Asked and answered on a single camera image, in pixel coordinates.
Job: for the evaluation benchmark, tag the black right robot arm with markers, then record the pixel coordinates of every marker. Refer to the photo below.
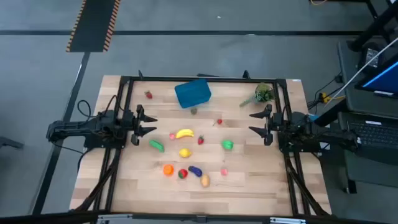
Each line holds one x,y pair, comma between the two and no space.
326,137

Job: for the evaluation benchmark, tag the dark grey desk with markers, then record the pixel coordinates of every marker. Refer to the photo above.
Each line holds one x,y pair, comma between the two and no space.
351,93

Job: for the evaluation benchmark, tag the blue plastic tub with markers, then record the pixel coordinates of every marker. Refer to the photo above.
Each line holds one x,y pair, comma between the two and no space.
192,93

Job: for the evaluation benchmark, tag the black orange-striped floor mat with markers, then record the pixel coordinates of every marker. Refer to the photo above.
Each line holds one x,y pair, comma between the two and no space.
93,25

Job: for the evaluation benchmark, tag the black table frame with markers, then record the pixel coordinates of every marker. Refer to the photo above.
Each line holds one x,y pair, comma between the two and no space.
233,80

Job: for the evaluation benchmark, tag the tan toy potato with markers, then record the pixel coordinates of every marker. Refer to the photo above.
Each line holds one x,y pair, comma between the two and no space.
205,180

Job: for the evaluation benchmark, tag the large red toy strawberry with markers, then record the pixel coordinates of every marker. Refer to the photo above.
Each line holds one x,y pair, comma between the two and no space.
183,174

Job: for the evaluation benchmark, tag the silver aluminium rail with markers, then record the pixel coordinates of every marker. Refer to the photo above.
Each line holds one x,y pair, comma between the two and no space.
286,220
115,218

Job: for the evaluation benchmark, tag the pink toy peach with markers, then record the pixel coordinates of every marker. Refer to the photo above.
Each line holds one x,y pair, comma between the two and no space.
224,171

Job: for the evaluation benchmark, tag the small red toy strawberry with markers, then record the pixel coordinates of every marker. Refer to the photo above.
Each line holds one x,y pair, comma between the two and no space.
201,140
149,95

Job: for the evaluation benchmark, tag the black device with white label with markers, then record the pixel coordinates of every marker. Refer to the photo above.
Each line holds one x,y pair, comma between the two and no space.
370,54

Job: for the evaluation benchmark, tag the small pink toy fruit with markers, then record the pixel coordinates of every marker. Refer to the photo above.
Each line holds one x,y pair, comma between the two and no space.
172,136

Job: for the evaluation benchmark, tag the green toy bell pepper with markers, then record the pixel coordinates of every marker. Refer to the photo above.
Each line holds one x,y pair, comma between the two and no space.
227,145

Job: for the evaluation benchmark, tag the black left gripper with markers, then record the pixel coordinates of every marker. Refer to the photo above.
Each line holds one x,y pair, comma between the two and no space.
130,124

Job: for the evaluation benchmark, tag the potted succulent plant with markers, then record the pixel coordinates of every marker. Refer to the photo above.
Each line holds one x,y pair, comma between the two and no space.
264,93

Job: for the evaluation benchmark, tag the orange toy fruit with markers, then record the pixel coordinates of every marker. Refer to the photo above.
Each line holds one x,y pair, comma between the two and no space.
168,170

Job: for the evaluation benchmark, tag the yellow toy banana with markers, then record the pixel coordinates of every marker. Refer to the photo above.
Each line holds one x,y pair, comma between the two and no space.
185,133

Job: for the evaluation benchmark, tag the green toy cucumber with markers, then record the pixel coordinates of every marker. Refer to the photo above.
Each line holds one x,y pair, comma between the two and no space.
156,145

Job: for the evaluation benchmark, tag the black stand foot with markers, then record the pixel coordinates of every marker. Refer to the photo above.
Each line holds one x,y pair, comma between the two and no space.
11,143

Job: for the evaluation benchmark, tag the small red toy cherry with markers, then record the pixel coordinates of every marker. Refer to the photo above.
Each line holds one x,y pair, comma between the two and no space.
219,121

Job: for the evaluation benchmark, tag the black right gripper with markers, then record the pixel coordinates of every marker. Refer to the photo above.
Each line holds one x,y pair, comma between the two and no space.
280,124

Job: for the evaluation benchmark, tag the black laptop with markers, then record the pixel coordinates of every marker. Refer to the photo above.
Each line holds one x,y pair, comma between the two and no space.
373,133

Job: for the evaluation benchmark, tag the small olive toy piece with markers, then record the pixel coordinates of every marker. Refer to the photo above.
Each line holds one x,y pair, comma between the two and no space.
193,111

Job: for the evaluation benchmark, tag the yellow toy lemon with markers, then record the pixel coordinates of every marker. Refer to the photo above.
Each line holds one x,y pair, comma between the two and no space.
185,153

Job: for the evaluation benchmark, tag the black stand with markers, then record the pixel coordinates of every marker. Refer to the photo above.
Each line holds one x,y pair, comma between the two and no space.
373,28

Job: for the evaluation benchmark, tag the purple toy eggplant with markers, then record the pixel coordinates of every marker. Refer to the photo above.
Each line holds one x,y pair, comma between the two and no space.
195,171

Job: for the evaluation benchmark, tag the monitor with blue screen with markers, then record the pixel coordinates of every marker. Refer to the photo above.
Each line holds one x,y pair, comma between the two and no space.
382,81

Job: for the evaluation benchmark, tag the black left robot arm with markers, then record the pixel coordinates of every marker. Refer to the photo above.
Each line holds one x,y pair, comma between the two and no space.
71,127

